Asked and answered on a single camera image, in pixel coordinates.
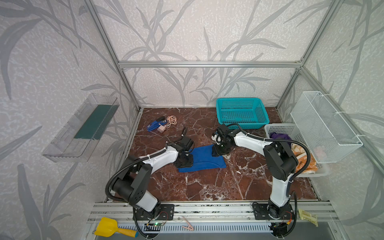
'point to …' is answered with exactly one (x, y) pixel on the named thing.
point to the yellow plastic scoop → (108, 226)
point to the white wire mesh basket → (327, 135)
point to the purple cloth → (274, 135)
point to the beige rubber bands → (171, 119)
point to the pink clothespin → (189, 227)
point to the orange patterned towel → (300, 153)
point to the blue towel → (203, 159)
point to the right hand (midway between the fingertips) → (214, 149)
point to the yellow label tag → (305, 215)
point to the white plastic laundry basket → (289, 132)
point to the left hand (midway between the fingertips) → (192, 160)
